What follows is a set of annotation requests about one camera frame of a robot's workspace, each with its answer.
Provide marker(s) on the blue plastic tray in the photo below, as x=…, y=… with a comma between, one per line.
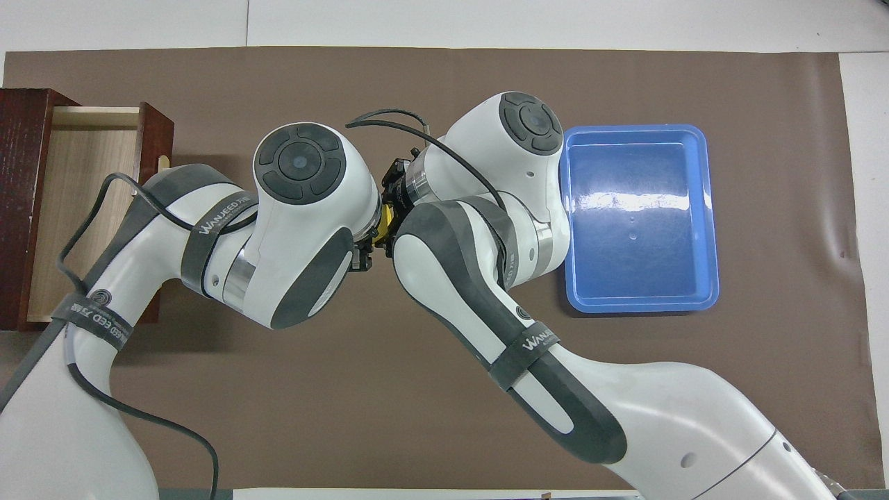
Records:
x=639, y=264

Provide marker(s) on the dark wooden cabinet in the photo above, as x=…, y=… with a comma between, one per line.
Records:
x=21, y=173

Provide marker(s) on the dark wooden drawer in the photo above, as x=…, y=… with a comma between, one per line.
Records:
x=83, y=160

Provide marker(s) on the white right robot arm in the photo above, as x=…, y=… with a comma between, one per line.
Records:
x=486, y=292

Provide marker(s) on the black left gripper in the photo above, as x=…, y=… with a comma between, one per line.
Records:
x=364, y=255

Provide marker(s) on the yellow cube block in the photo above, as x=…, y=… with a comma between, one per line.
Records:
x=384, y=223

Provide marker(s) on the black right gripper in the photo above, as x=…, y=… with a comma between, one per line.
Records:
x=397, y=184

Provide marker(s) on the brown table mat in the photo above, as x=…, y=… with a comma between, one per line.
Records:
x=417, y=76

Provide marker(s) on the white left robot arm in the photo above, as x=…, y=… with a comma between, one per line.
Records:
x=298, y=208

